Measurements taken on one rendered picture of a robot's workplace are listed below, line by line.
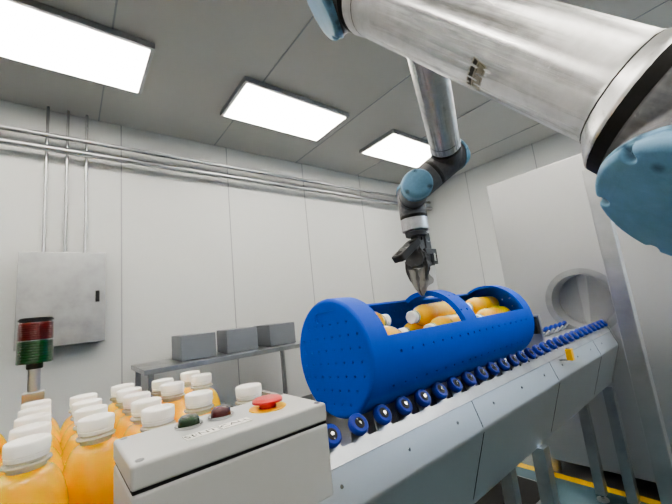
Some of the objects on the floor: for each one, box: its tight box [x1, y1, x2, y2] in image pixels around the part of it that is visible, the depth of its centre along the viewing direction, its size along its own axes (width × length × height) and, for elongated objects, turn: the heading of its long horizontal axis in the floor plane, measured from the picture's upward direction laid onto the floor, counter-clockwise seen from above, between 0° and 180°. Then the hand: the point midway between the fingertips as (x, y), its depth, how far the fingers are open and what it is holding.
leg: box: [578, 403, 610, 503], centre depth 195 cm, size 6×6×63 cm
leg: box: [602, 385, 641, 504], centre depth 184 cm, size 6×6×63 cm
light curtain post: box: [582, 169, 672, 504], centre depth 139 cm, size 6×6×170 cm
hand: (420, 291), depth 111 cm, fingers closed, pressing on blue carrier
